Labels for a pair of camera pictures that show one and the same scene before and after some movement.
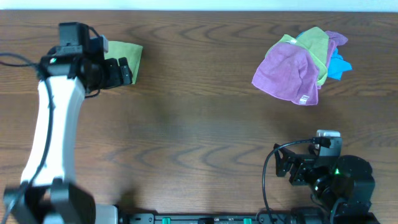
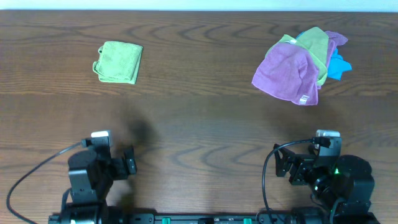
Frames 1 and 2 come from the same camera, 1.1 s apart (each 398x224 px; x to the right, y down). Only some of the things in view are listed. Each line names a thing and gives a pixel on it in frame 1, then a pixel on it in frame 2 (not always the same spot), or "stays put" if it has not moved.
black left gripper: x=115 y=72 to x=121 y=168
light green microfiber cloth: x=133 y=53 stays put
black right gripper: x=303 y=163 stays put
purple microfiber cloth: x=290 y=71 stays put
